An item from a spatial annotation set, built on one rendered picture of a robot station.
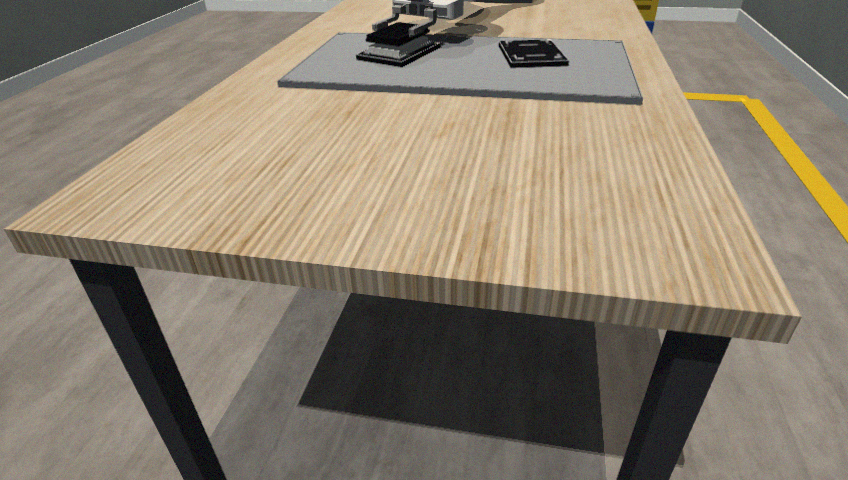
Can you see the white well plate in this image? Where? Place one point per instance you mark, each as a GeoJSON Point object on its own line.
{"type": "Point", "coordinates": [391, 51]}

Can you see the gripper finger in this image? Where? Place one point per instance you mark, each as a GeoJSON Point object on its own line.
{"type": "Point", "coordinates": [407, 8]}
{"type": "Point", "coordinates": [426, 11]}

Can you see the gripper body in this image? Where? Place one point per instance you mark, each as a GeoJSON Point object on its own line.
{"type": "Point", "coordinates": [453, 8]}

